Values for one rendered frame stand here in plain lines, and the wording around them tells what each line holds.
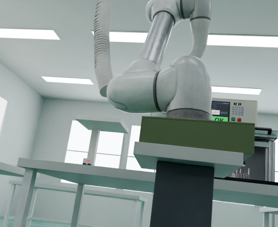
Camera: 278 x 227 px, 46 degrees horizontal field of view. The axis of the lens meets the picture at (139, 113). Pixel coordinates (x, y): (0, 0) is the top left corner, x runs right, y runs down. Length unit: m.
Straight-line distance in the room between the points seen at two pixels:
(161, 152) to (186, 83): 0.28
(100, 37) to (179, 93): 2.34
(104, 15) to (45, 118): 6.42
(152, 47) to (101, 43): 1.98
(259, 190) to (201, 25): 0.84
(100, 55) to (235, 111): 1.57
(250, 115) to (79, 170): 1.12
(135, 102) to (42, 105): 8.65
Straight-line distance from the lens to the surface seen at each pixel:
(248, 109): 2.20
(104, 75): 3.07
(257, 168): 2.25
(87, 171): 1.78
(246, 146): 1.01
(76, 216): 2.76
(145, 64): 1.26
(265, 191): 1.72
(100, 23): 3.48
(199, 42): 1.60
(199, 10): 1.63
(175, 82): 1.13
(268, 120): 8.89
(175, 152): 0.97
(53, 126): 9.45
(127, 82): 1.20
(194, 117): 1.08
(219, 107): 2.18
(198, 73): 1.14
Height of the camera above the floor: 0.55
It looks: 16 degrees up
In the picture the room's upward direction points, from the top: 8 degrees clockwise
